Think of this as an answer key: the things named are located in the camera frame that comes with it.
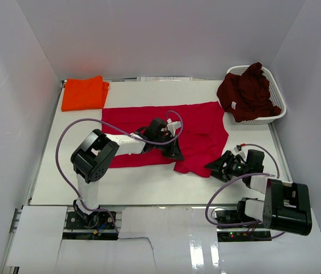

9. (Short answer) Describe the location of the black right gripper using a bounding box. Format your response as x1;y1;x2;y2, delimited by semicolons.
204;150;249;182

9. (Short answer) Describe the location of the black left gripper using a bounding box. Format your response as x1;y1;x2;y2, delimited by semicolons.
153;134;184;162

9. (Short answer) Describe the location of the bright red t shirt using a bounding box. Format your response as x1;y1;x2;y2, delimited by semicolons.
101;101;229;178

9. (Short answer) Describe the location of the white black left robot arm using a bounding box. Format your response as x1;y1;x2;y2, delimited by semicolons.
71;118;184;228

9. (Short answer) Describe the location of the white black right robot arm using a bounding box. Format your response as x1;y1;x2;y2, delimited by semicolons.
205;144;312;236

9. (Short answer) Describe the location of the dark maroon t shirt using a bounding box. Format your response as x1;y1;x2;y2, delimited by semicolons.
217;62;282;123

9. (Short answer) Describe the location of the white plastic laundry basket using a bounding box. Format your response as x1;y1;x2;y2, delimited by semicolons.
217;65;287;126

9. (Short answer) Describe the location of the orange folded t shirt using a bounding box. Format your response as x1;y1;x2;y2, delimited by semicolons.
61;75;110;112

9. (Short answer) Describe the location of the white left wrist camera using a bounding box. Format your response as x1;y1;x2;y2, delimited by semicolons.
166;119;182;136

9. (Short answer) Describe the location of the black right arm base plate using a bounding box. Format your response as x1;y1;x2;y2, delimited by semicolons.
210;207;271;243

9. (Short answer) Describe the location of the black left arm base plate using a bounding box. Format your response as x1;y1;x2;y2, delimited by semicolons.
62;211;119;241

